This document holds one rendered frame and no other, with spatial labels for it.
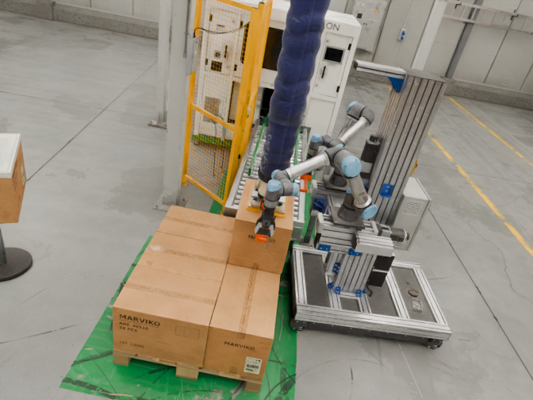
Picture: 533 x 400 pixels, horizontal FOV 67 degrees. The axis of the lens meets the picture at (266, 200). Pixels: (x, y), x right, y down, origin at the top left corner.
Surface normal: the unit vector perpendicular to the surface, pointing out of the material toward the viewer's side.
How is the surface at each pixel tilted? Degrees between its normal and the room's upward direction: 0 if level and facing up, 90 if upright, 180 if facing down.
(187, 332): 90
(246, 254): 90
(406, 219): 90
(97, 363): 0
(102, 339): 0
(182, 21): 90
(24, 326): 0
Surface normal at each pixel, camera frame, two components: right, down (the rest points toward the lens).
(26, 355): 0.18, -0.84
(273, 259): -0.08, 0.51
